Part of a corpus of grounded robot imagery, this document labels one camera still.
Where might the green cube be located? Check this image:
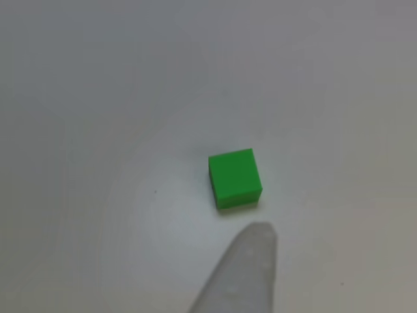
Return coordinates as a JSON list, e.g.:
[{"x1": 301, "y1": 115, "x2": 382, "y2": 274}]
[{"x1": 208, "y1": 148, "x2": 263, "y2": 210}]

